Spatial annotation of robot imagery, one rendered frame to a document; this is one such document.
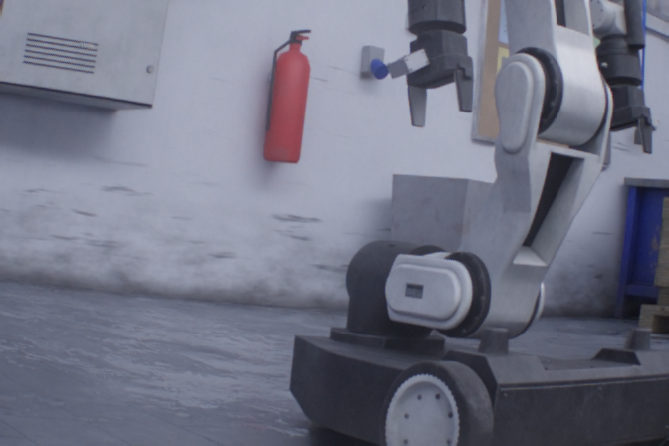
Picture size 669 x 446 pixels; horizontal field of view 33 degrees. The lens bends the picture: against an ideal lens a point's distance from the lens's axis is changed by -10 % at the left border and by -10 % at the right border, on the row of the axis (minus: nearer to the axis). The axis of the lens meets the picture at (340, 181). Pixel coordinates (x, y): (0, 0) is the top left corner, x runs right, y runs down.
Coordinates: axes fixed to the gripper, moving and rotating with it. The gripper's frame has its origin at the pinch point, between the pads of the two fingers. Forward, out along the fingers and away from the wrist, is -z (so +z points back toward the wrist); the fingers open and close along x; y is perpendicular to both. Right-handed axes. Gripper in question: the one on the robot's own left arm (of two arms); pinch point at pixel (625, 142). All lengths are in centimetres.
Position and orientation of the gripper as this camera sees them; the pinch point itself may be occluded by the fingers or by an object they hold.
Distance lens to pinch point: 208.4
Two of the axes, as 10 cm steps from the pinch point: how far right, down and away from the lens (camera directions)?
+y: 8.1, 1.1, 5.7
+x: 5.8, -1.7, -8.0
